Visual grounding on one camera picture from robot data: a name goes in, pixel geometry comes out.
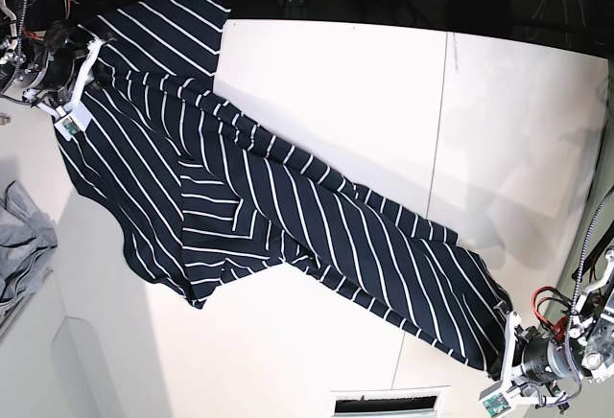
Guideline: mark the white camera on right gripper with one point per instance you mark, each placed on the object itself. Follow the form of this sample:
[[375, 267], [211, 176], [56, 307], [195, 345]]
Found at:
[[69, 113]]

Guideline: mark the white vent slot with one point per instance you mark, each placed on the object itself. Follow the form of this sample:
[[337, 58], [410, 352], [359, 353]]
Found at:
[[391, 403]]

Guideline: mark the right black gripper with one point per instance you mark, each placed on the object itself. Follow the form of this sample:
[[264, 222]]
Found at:
[[52, 70]]

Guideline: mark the black round stool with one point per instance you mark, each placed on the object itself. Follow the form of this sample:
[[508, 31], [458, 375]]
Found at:
[[479, 17]]

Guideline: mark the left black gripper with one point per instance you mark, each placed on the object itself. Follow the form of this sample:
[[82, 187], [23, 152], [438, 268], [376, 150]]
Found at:
[[542, 359]]

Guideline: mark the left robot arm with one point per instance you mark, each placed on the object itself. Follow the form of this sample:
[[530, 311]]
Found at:
[[586, 327]]

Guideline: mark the small white edge clip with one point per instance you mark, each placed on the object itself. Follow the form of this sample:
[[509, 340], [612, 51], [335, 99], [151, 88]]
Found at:
[[4, 119]]

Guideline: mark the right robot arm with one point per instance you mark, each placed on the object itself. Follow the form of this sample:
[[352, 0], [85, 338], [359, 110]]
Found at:
[[35, 47]]

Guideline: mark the grey clothes pile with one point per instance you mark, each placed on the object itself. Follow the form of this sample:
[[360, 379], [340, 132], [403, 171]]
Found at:
[[28, 243]]

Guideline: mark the navy white striped t-shirt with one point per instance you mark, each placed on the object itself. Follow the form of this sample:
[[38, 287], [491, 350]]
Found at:
[[205, 195]]

